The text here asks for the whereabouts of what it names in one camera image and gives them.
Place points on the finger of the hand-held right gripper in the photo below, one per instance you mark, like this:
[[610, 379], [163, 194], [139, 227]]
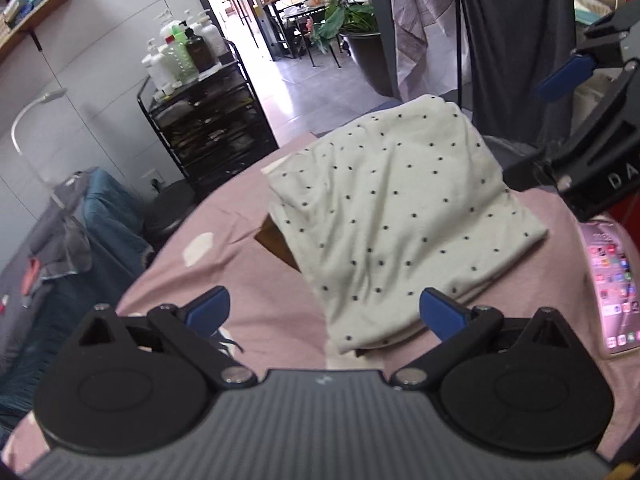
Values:
[[565, 76], [530, 172]]

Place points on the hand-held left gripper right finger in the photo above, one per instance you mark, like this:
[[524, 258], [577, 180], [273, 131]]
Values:
[[440, 312]]

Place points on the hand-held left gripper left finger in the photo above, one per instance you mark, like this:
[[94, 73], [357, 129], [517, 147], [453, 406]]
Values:
[[210, 307]]

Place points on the white black-dotted garment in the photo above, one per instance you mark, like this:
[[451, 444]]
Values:
[[400, 210]]

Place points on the pink spotted bedsheet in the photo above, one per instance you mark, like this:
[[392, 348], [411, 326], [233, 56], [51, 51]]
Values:
[[240, 270]]

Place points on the person's dark grey shirt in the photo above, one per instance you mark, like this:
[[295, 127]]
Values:
[[515, 45]]

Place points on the black round stool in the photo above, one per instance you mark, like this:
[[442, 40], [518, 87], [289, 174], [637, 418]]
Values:
[[167, 210]]

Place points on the smartphone with pink case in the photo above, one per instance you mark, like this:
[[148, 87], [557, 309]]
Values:
[[612, 285]]

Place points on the light patterned hanging cloth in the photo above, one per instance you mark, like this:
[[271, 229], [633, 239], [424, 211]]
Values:
[[420, 25]]

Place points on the grey towel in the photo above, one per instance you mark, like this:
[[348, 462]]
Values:
[[65, 230]]

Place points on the black trolley rack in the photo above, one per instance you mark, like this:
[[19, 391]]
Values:
[[210, 130]]

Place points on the red cloth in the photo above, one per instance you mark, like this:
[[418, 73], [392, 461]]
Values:
[[30, 276]]

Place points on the small red white item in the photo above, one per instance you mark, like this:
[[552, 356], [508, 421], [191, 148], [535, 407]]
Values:
[[3, 302]]

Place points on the green potted plant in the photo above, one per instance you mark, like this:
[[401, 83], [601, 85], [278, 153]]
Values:
[[350, 25]]

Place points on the group of bottles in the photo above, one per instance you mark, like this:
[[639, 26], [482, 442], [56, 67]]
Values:
[[185, 52]]

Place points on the white gooseneck floor lamp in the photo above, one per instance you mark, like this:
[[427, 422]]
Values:
[[20, 130]]

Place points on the metal shelf rack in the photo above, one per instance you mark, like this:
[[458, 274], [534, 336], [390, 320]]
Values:
[[300, 5]]

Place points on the white wall socket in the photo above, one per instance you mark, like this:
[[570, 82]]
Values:
[[157, 180]]

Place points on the wooden wall shelf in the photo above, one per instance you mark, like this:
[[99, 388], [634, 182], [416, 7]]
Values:
[[35, 15]]

